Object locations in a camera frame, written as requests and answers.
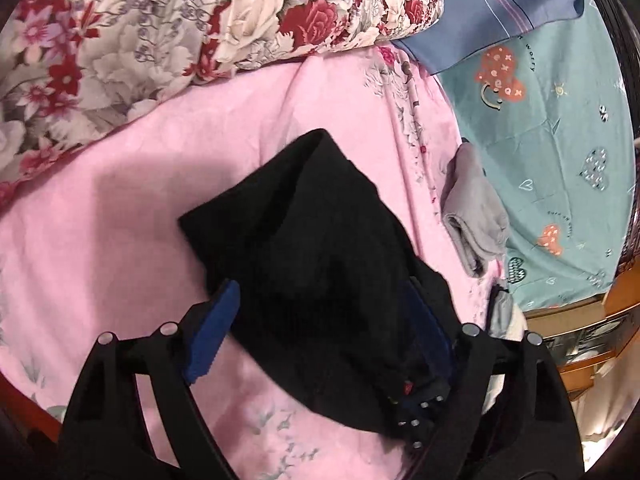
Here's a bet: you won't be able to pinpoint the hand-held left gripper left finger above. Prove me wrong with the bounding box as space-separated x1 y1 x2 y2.
57 279 242 480

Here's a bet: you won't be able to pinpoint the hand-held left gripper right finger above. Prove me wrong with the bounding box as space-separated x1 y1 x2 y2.
407 279 587 480

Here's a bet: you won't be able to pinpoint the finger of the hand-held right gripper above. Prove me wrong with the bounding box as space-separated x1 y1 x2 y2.
389 382 452 452

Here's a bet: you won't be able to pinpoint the black pants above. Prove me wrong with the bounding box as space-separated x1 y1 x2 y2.
178 128 463 442

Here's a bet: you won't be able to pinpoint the grey and white cloth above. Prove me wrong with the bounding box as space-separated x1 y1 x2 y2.
486 284 527 342

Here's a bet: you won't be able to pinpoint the pink floral bedsheet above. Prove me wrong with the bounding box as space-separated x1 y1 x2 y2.
0 45 527 480

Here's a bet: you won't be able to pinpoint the orange wooden furniture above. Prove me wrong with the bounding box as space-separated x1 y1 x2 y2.
522 195 640 402

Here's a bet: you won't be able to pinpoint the grey folded cloth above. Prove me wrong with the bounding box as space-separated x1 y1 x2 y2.
442 142 511 277

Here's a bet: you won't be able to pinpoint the teal heart-print sheet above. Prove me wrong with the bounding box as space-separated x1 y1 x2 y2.
434 0 637 312

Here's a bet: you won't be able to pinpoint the red and white floral quilt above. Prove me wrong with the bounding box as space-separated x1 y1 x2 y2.
0 0 446 203

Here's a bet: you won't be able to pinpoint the dark headboard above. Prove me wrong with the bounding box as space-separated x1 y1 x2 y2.
582 0 640 126

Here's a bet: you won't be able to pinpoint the blue striped pillowcase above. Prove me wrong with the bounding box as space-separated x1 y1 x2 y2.
395 0 586 77

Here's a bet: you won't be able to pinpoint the reddish wooden bed frame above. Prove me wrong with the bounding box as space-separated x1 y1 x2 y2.
0 372 66 443

